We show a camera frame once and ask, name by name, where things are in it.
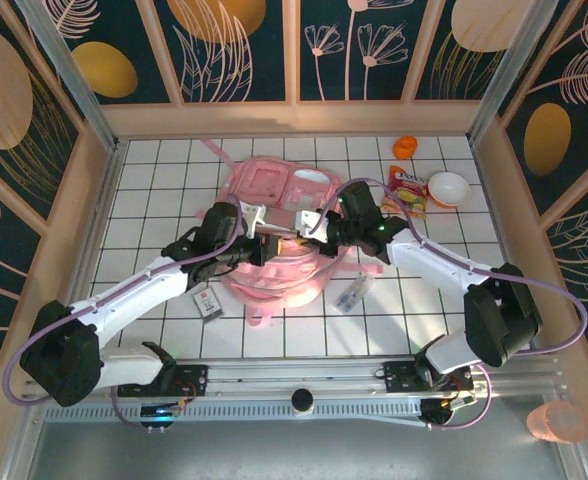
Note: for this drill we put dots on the aluminium corner post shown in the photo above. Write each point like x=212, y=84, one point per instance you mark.
x=512, y=75
x=69, y=75

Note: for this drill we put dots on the clear plastic pencil case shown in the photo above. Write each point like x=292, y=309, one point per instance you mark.
x=354, y=295

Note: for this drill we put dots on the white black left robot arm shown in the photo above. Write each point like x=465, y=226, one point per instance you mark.
x=134, y=290

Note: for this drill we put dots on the black round knob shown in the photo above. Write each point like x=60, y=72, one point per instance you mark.
x=302, y=398

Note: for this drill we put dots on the white orange bowl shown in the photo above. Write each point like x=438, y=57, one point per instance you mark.
x=449, y=187

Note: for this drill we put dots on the black controller box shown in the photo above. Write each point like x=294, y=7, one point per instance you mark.
x=439, y=412
x=159, y=415

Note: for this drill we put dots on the small orange toy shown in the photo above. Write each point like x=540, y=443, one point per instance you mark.
x=405, y=147

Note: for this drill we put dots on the red snack packet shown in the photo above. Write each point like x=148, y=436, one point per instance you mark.
x=404, y=195

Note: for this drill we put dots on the small white card box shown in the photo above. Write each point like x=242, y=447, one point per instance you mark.
x=207, y=304

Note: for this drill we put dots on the long aluminium base rail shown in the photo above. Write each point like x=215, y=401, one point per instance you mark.
x=274, y=377

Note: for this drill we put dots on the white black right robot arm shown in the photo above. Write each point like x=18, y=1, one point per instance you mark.
x=444, y=265

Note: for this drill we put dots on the pink backpack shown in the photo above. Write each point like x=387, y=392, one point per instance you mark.
x=274, y=285

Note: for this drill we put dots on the grey metal base sheet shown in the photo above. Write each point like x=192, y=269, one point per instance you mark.
x=274, y=450

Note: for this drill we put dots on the translucent pink cup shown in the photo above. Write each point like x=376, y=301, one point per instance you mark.
x=559, y=422

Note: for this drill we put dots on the aluminium table side rail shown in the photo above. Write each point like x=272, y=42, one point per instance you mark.
x=491, y=200
x=91, y=240

